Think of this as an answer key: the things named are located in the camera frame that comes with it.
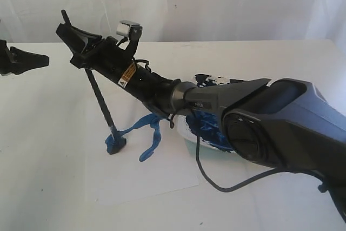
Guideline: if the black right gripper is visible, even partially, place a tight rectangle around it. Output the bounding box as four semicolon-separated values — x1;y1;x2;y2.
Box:
56;23;181;115

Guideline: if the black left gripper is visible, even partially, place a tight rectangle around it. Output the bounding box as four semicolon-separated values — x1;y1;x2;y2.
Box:
1;39;49;76

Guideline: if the black paintbrush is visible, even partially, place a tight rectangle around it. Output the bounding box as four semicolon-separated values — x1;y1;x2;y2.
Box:
61;9;127;155

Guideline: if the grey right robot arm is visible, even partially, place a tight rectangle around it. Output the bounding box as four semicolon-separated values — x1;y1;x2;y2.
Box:
56;21;345;216

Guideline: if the white backdrop curtain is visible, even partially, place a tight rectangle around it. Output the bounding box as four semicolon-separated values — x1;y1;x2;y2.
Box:
0;0;346;44

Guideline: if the white paper sheet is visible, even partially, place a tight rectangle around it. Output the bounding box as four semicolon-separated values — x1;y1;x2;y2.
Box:
84;94;199;206

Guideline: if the white plate with blue paint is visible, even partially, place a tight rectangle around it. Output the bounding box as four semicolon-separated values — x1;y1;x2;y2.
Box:
176;73;271;153

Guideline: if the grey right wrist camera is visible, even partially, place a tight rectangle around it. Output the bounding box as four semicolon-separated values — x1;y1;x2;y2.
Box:
116;20;143;57

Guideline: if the black right camera cable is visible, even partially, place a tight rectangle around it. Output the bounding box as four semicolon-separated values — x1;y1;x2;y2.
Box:
116;38;298;193

